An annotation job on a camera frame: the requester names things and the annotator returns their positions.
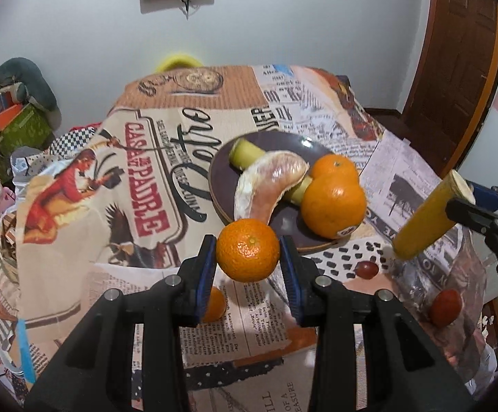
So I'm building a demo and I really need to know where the yellow sugarcane piece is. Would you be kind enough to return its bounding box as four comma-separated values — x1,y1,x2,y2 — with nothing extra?
393,170,475,261
228,138,312,206

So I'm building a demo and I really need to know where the tiny orange kumquat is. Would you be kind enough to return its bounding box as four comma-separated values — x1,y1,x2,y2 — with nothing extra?
202,286,227,323

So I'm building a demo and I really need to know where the small orange mandarin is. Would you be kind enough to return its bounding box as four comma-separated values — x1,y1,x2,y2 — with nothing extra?
216,219,280,283

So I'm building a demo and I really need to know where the large orange with sticker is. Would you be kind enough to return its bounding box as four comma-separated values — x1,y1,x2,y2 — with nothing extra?
300,173,366,240

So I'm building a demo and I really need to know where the red tomato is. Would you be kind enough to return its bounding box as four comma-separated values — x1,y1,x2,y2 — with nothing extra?
428,289,462,328

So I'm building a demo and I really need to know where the orange mandarin with stem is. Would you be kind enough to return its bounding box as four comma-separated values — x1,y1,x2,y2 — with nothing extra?
309,153,359,183

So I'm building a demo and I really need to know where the purple ceramic plate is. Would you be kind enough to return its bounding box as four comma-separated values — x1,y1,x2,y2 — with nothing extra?
208,131,366,252

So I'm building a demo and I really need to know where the dark red grape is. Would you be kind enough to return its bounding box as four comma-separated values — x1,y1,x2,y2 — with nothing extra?
354,261,380,280

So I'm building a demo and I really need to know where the printed newspaper pattern tablecloth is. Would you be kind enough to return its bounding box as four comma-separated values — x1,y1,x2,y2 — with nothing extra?
0,64,486,411

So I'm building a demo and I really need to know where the brown wooden door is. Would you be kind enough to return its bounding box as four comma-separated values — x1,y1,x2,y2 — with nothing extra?
403,0,498,176

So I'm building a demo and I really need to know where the checkered black white cloth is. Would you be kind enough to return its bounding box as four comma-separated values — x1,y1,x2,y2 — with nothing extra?
47,127,96,159

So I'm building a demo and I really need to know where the yellow chair back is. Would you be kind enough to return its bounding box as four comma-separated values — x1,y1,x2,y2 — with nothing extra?
155,53,203,72

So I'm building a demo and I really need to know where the green storage box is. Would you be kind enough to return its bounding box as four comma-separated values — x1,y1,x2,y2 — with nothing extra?
0,104,54,182

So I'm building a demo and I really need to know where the grey neck pillow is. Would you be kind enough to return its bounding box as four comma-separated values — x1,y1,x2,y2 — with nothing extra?
0,57,57,112

